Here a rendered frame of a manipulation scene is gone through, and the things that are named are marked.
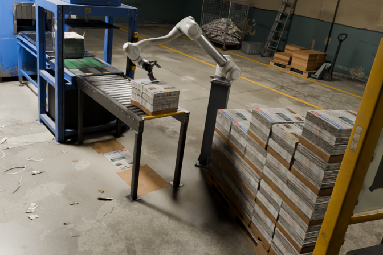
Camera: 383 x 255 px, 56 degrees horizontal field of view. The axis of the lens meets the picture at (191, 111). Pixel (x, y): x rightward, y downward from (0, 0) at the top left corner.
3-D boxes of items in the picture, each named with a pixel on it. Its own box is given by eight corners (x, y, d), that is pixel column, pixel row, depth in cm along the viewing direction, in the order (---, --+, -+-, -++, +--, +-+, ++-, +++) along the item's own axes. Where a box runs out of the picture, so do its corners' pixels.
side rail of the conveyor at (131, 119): (143, 132, 308) (144, 119, 304) (137, 133, 305) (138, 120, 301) (80, 85, 402) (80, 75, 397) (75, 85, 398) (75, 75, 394)
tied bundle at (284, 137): (306, 148, 284) (314, 122, 276) (331, 167, 259) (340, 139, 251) (265, 151, 271) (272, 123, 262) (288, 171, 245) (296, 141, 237)
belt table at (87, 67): (123, 79, 435) (124, 72, 432) (71, 84, 395) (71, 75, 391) (98, 64, 484) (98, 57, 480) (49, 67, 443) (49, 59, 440)
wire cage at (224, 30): (241, 50, 1112) (252, -7, 1051) (222, 51, 1060) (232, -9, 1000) (215, 41, 1196) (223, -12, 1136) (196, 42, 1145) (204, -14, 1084)
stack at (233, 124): (237, 179, 388) (251, 108, 358) (305, 256, 289) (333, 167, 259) (204, 182, 373) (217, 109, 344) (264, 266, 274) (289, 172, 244)
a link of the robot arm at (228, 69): (238, 68, 366) (247, 74, 346) (227, 79, 367) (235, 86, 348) (188, 14, 330) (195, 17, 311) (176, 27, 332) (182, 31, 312)
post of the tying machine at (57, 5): (65, 142, 416) (65, 4, 361) (57, 143, 410) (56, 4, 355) (62, 139, 422) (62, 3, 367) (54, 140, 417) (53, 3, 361)
